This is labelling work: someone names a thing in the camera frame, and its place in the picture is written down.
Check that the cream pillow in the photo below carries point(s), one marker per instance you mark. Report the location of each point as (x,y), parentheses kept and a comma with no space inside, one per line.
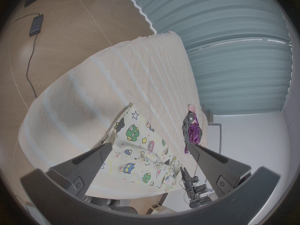
(204,130)

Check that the blue-green curtain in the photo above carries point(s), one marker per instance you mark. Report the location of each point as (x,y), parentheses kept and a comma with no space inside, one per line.
(211,13)
(239,78)

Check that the grey white bedside table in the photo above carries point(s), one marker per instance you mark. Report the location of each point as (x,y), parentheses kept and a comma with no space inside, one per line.
(208,115)

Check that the pile of clothes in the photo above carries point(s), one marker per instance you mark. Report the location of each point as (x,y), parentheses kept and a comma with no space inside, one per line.
(192,130)

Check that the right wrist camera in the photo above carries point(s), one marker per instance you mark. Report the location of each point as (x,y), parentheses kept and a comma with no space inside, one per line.
(196,179)

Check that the black power adapter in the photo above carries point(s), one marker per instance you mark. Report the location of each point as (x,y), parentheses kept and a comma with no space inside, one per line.
(36,26)

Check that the white printed pyjama top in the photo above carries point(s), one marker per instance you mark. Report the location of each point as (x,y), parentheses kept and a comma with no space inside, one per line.
(140,153)

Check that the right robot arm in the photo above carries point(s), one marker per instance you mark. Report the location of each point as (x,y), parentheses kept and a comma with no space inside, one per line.
(199,198)

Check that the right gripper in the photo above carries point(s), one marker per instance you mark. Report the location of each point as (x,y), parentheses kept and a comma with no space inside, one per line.
(187,183)

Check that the bed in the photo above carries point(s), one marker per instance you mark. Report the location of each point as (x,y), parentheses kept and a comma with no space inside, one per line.
(105,83)

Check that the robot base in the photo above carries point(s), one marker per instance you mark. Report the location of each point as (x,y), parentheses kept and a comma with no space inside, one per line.
(112,204)

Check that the pale wooden small table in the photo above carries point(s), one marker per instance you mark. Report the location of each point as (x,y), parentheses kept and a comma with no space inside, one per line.
(161,210)

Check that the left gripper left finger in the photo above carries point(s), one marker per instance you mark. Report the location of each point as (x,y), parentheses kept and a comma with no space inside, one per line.
(79,172)

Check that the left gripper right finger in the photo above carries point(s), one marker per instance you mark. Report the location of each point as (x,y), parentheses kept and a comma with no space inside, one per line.
(222,170)

